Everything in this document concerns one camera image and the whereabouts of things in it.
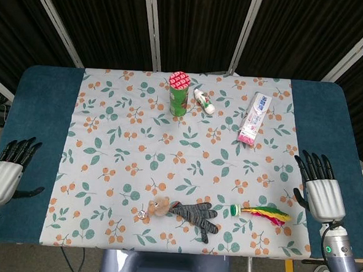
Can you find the floral print tablecloth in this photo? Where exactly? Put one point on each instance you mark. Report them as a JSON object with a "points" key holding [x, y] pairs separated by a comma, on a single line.
{"points": [[138, 139]]}

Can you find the small white squeeze bottle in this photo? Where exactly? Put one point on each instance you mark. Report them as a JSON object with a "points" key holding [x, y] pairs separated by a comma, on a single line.
{"points": [[205, 102]]}

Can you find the colourful feather shuttlecock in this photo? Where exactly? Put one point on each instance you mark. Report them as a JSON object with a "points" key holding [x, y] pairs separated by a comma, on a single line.
{"points": [[266, 212]]}

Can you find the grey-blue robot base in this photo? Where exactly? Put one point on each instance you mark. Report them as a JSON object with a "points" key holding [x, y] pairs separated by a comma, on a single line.
{"points": [[161, 267]]}

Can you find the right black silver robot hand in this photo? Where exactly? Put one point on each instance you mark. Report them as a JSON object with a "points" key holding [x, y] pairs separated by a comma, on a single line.
{"points": [[325, 200]]}

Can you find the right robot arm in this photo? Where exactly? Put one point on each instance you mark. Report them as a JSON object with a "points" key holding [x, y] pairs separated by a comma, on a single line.
{"points": [[341, 264]]}

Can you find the blue fabric table cover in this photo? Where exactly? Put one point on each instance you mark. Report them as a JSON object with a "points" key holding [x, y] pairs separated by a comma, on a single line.
{"points": [[32, 102]]}

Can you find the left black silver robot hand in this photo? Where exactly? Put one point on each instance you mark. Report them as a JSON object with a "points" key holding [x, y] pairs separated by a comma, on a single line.
{"points": [[1, 180]]}

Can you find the green chip can red lid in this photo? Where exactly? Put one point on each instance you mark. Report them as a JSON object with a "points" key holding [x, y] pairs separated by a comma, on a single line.
{"points": [[179, 99]]}

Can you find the grey striped knit glove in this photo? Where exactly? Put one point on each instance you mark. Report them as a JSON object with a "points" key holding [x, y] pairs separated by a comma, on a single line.
{"points": [[192, 215]]}

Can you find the pink white toothpaste box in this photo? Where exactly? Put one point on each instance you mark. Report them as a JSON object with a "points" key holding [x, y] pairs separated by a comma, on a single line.
{"points": [[255, 119]]}

